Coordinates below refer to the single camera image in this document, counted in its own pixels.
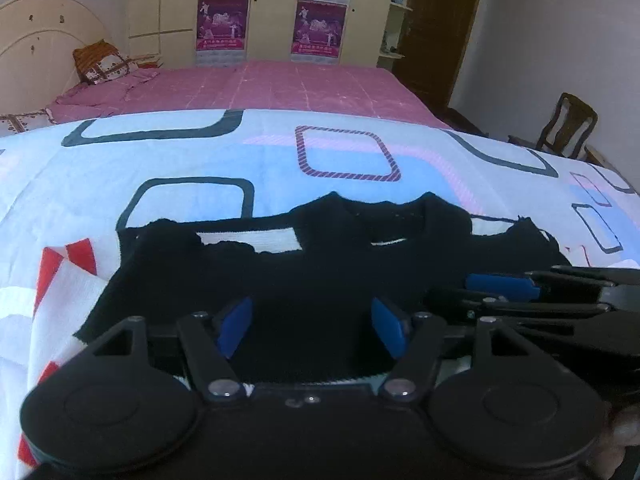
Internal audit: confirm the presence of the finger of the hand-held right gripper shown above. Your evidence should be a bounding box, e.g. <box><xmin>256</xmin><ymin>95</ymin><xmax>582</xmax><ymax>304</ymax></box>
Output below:
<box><xmin>425</xmin><ymin>287</ymin><xmax>614</xmax><ymax>322</ymax></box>
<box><xmin>465</xmin><ymin>264</ymin><xmax>640</xmax><ymax>303</ymax></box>

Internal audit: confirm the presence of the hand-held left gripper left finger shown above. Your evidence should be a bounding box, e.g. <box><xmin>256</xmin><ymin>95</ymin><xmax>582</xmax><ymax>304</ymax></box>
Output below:
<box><xmin>75</xmin><ymin>296</ymin><xmax>254</xmax><ymax>404</ymax></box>

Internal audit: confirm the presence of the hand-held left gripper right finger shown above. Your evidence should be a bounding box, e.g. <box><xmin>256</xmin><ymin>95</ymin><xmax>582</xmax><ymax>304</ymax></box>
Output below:
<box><xmin>370</xmin><ymin>297</ymin><xmax>539</xmax><ymax>404</ymax></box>

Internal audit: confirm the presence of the person's right hand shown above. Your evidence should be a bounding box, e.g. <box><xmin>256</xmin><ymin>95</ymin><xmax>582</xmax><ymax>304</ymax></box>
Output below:
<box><xmin>590</xmin><ymin>402</ymin><xmax>640</xmax><ymax>480</ymax></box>

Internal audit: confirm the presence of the wooden chair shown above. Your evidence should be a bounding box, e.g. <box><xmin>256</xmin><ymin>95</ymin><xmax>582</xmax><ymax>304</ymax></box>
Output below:
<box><xmin>509</xmin><ymin>92</ymin><xmax>599</xmax><ymax>159</ymax></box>

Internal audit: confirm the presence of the patterned bed blanket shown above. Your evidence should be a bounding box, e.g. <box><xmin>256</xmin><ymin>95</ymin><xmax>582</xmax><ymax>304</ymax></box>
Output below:
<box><xmin>0</xmin><ymin>109</ymin><xmax>640</xmax><ymax>401</ymax></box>

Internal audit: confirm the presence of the pink bed sheet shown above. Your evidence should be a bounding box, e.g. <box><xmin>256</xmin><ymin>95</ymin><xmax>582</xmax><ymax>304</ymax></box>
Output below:
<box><xmin>47</xmin><ymin>59</ymin><xmax>451</xmax><ymax>131</ymax></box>

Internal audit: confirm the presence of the dark wooden door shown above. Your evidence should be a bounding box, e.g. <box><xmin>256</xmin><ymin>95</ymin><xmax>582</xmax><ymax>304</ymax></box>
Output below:
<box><xmin>395</xmin><ymin>0</ymin><xmax>489</xmax><ymax>111</ymax></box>

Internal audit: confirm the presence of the crumpled pink cloth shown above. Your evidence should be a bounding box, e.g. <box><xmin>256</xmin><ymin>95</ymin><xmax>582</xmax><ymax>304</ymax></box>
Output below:
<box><xmin>50</xmin><ymin>55</ymin><xmax>164</xmax><ymax>118</ymax></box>

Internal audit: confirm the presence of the flat patterned pillow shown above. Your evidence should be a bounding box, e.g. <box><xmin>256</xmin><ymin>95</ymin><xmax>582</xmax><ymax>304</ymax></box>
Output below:
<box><xmin>0</xmin><ymin>110</ymin><xmax>56</xmax><ymax>137</ymax></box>

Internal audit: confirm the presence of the orange patterned pillow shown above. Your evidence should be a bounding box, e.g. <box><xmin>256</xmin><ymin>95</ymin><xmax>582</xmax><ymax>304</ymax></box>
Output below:
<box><xmin>72</xmin><ymin>40</ymin><xmax>139</xmax><ymax>86</ymax></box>

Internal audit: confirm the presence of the cream wardrobe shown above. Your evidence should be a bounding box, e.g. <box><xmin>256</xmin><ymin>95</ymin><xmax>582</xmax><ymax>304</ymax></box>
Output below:
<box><xmin>127</xmin><ymin>0</ymin><xmax>417</xmax><ymax>69</ymax></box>

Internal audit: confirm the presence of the cream bed headboard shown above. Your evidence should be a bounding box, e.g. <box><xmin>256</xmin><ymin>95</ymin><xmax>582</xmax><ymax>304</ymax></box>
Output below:
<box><xmin>0</xmin><ymin>0</ymin><xmax>114</xmax><ymax>116</ymax></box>

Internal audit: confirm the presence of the cream wall shelf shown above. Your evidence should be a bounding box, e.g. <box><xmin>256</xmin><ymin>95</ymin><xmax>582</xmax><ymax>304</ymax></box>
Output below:
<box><xmin>377</xmin><ymin>0</ymin><xmax>424</xmax><ymax>72</ymax></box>

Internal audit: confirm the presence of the purple wall poster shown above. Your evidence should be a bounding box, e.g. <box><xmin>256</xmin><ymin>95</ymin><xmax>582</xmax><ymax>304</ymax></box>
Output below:
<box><xmin>196</xmin><ymin>0</ymin><xmax>250</xmax><ymax>66</ymax></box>
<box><xmin>291</xmin><ymin>1</ymin><xmax>348</xmax><ymax>65</ymax></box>

